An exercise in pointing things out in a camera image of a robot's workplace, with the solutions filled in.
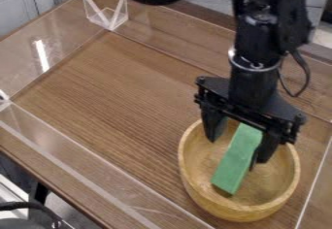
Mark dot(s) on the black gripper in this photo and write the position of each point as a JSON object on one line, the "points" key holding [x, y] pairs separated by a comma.
{"points": [[276, 115]]}

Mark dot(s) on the clear acrylic corner bracket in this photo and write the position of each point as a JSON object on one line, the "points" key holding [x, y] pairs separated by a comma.
{"points": [[106, 17]]}

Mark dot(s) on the clear acrylic front wall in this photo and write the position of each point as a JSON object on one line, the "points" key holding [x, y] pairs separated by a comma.
{"points": [[117, 200]]}

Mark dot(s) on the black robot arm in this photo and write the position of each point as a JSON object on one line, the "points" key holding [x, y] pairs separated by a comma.
{"points": [[272, 29]]}

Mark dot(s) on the green rectangular block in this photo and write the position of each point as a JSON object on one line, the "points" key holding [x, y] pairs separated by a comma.
{"points": [[237, 159]]}

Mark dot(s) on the black table leg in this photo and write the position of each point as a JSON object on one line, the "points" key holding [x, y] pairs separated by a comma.
{"points": [[39, 193]]}

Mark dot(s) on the brown wooden bowl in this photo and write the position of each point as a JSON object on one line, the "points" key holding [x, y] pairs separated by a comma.
{"points": [[267, 186]]}

